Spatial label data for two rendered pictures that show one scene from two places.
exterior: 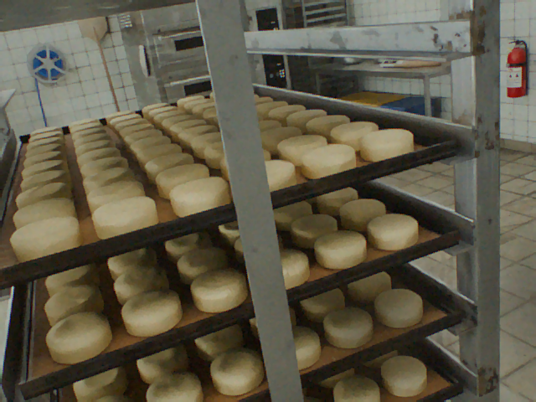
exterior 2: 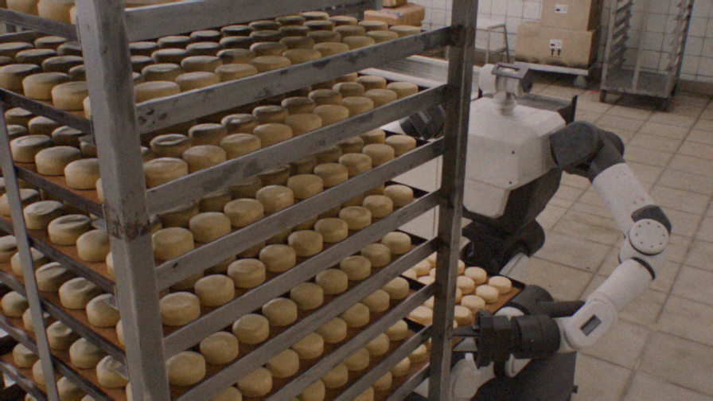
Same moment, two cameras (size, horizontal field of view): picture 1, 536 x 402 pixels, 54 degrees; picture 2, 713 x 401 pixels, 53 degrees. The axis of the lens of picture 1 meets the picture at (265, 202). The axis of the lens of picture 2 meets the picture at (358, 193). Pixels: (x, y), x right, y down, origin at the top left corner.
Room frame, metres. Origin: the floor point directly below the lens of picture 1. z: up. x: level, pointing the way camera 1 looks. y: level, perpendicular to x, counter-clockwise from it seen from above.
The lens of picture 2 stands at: (0.32, -0.85, 1.54)
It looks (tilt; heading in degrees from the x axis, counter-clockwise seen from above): 24 degrees down; 58
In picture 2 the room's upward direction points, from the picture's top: 1 degrees clockwise
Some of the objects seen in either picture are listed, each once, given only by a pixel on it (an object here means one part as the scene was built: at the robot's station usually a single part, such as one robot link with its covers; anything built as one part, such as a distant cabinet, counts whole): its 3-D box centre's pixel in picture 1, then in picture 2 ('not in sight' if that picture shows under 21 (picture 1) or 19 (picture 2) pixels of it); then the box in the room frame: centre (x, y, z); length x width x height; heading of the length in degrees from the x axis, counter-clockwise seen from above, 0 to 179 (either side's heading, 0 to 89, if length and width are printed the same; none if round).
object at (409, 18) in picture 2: not in sight; (391, 14); (4.00, 4.42, 0.47); 0.72 x 0.42 x 0.17; 31
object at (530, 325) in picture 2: not in sight; (505, 336); (1.22, 0.01, 0.69); 0.12 x 0.10 x 0.13; 154
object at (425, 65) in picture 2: not in sight; (304, 41); (1.83, 2.01, 0.87); 2.01 x 0.03 x 0.07; 108
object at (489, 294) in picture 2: not in sight; (487, 293); (1.30, 0.16, 0.69); 0.05 x 0.05 x 0.02
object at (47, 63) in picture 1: (57, 96); not in sight; (5.75, 2.01, 1.10); 0.41 x 0.17 x 1.10; 116
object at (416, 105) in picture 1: (408, 114); not in sight; (5.43, -1.65, 0.36); 0.47 x 0.38 x 0.26; 117
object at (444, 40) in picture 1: (295, 41); not in sight; (0.74, -0.08, 1.59); 0.64 x 0.03 x 0.03; 19
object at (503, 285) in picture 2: not in sight; (500, 285); (1.36, 0.17, 0.69); 0.05 x 0.05 x 0.02
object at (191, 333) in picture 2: not in sight; (317, 257); (0.74, -0.08, 1.05); 0.64 x 0.03 x 0.03; 19
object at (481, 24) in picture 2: not in sight; (479, 46); (4.56, 3.88, 0.23); 0.45 x 0.45 x 0.46; 17
